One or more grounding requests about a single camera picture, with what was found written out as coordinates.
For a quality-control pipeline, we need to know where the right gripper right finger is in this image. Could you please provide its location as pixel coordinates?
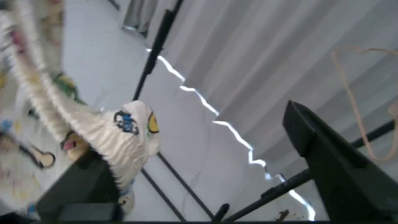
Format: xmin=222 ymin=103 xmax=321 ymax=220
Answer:
xmin=282 ymin=100 xmax=398 ymax=223

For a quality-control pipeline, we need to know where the black clothes rack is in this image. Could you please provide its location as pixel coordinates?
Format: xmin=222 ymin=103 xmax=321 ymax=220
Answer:
xmin=132 ymin=0 xmax=398 ymax=223

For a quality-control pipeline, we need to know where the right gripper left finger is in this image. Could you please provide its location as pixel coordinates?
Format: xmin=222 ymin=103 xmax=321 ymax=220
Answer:
xmin=35 ymin=148 xmax=124 ymax=222

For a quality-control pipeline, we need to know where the cream printed garment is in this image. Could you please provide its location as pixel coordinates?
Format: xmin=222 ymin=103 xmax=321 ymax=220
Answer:
xmin=0 ymin=0 xmax=162 ymax=218

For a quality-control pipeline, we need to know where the white curtain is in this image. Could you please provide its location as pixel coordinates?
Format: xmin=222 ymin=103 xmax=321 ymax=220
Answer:
xmin=122 ymin=0 xmax=150 ymax=39
xmin=146 ymin=0 xmax=398 ymax=200

